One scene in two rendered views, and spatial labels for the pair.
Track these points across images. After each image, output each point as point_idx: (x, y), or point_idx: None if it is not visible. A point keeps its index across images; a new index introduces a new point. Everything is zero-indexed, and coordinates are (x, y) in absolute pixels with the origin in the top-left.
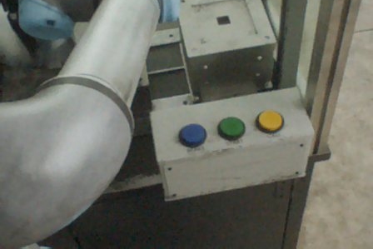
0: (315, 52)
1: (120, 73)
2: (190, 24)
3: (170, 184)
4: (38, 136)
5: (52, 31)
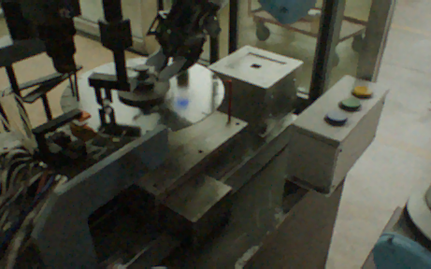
0: (371, 27)
1: None
2: (239, 74)
3: (335, 172)
4: None
5: (309, 1)
